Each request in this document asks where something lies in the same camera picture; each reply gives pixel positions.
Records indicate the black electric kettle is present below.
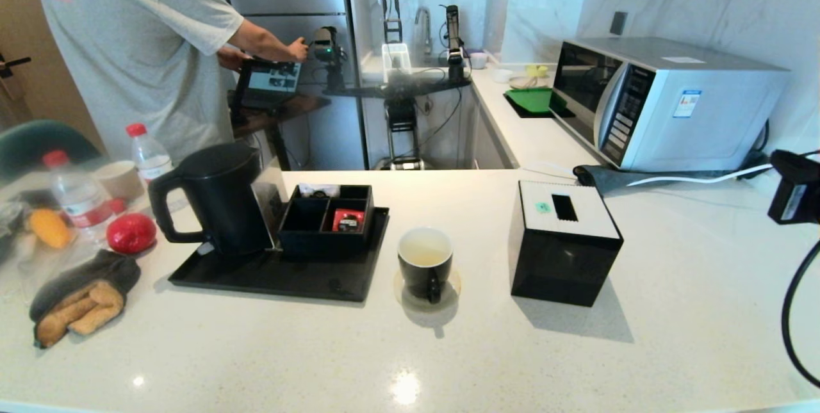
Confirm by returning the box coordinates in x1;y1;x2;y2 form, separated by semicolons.
147;143;273;257

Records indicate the robot arm joint green light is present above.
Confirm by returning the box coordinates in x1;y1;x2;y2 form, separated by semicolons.
311;26;350;93

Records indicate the white black robot arm joint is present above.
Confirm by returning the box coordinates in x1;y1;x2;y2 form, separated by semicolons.
439;4;467;84

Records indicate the red plastic snack packet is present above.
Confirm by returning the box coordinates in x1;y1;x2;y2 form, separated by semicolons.
332;208;365;233

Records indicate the silver microwave oven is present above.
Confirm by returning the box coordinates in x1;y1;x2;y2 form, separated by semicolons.
550;36;791;172

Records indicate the black tissue box silver lid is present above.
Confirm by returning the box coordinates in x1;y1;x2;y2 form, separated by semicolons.
508;181;624;307

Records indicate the black mug white inside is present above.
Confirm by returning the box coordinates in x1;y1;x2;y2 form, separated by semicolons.
397;227;454;305

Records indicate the chrome faucet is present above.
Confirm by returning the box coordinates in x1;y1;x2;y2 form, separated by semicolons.
414;6;434;55

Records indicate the black compartment organizer box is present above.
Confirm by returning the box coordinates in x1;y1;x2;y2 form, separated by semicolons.
277;184;374;257

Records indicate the black rectangular tray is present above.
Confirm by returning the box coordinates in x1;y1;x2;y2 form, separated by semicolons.
168;207;390;303

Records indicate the brown wooden desk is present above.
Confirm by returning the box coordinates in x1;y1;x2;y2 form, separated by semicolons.
231;94;332;170

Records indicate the clear acrylic sign stand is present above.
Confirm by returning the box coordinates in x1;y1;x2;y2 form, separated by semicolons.
251;163;286;252

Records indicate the open laptop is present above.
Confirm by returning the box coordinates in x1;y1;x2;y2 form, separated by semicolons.
232;58;303;113

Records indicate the water bottle red cap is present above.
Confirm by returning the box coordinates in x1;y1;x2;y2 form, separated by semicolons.
126;122;175;183
42;150;113;228

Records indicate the red tomato toy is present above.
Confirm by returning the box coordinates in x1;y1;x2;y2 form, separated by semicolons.
106;213;158;255

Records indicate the brown paper cup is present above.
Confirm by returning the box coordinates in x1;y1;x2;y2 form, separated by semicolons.
93;161;143;201

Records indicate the person in grey shirt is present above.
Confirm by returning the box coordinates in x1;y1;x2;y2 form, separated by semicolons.
29;0;310;165

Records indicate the grey and tan glove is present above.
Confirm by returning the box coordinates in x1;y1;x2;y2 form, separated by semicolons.
29;250;142;350

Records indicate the teal chair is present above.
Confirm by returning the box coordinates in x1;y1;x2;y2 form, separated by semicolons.
0;120;104;178

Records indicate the brown wooden door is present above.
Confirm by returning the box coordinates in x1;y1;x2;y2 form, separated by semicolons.
0;0;106;151

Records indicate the black microwave power cable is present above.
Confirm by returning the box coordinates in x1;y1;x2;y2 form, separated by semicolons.
743;117;779;174

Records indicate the thick white cable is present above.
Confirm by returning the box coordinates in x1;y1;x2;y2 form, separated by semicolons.
628;157;779;187

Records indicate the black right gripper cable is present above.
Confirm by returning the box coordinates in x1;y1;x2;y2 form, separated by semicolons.
780;239;820;389

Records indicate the black door handle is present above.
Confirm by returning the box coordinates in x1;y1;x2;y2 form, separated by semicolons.
0;54;31;78

